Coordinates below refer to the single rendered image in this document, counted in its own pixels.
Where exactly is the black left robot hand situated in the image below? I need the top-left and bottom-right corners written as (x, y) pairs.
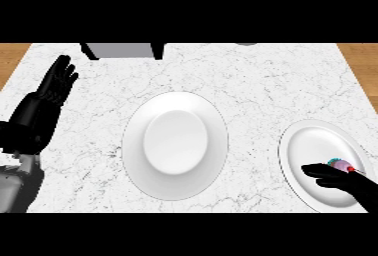
top-left (0, 54), bottom-right (79, 156)

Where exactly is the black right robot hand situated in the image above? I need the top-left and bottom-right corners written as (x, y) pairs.
top-left (299, 162), bottom-right (378, 214)

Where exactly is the pink frosted cupcake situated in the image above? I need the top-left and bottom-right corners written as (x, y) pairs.
top-left (326, 158), bottom-right (357, 173)

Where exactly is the large white oval plate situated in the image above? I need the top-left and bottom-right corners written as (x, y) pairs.
top-left (120, 91), bottom-right (230, 202)

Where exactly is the grey and black appliance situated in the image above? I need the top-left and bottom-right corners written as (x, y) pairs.
top-left (78, 43), bottom-right (166, 61)

